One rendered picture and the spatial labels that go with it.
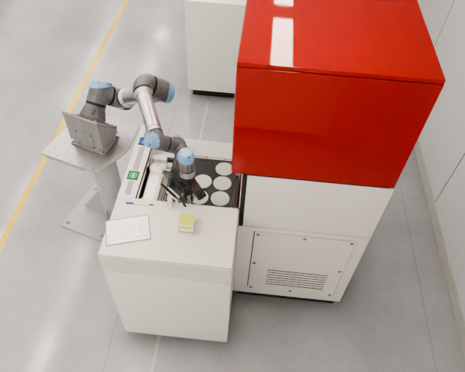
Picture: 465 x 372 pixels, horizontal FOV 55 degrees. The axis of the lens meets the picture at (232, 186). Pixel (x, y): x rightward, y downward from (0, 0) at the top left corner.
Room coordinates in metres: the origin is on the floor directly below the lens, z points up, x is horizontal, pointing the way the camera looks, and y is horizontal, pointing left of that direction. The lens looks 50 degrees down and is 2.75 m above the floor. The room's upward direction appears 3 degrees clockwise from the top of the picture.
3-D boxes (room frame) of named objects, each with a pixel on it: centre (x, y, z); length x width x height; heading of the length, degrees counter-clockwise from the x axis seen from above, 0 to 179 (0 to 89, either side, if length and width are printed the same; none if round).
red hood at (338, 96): (1.76, -0.38, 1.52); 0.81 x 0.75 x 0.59; 177
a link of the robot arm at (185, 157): (1.45, 0.23, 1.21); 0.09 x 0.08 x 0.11; 27
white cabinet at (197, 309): (1.52, 0.27, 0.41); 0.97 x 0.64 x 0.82; 177
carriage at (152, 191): (1.59, 0.43, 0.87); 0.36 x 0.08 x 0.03; 177
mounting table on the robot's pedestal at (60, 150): (1.94, 0.86, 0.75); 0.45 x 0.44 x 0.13; 70
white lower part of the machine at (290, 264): (1.76, -0.41, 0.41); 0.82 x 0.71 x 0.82; 177
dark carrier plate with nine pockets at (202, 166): (1.59, 0.16, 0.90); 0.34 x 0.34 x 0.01; 87
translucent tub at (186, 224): (1.23, 0.21, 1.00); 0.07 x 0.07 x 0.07; 89
